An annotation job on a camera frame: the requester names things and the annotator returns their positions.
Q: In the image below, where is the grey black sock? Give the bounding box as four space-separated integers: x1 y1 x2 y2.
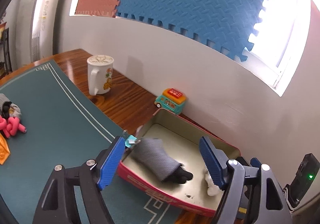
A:
131 138 193 184
0 93 12 119

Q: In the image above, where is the orange embossed cube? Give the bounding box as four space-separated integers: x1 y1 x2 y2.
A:
0 134 10 165

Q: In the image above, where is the pink foam twist tube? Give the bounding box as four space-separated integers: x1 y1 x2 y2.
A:
0 117 27 138

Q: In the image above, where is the grey striped small sock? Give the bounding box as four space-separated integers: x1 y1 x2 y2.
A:
9 103 22 119

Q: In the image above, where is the small teal binder clip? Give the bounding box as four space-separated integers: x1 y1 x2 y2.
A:
122 130 140 149

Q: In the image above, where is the red tin box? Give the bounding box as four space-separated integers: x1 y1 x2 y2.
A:
118 109 241 217

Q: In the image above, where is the green table mat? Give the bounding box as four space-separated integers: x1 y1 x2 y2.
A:
0 59 183 224

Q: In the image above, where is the teal toy bus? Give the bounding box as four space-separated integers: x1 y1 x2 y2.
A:
154 88 187 115

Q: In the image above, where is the white cartoon mug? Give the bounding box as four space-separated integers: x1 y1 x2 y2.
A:
87 54 114 96

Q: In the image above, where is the white floor air conditioner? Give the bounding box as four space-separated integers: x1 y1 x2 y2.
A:
21 0 58 65

